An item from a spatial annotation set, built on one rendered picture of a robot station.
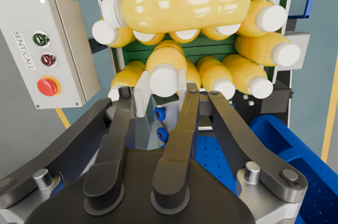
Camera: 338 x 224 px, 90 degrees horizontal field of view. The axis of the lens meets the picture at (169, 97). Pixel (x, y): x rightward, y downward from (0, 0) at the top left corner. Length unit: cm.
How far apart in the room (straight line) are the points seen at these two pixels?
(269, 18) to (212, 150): 34
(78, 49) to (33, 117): 180
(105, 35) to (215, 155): 39
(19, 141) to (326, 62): 301
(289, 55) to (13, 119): 228
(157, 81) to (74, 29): 24
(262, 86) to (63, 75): 38
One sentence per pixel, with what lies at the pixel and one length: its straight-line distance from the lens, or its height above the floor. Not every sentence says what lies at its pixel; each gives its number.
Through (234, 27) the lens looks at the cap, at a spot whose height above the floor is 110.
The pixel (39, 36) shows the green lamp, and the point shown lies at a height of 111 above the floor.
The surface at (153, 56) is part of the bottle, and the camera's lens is 26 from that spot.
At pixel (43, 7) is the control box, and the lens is 37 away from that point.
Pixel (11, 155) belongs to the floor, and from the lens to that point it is 268.
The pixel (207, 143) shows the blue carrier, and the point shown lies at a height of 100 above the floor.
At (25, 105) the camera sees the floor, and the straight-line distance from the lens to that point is 214.
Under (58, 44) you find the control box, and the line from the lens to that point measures 37.
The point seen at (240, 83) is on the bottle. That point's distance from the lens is 39.
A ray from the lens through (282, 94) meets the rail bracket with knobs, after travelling 51.
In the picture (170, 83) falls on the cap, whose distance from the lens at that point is 22.
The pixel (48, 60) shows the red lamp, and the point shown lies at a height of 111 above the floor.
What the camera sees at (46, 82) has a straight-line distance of 39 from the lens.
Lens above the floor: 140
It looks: 66 degrees down
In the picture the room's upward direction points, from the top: 175 degrees counter-clockwise
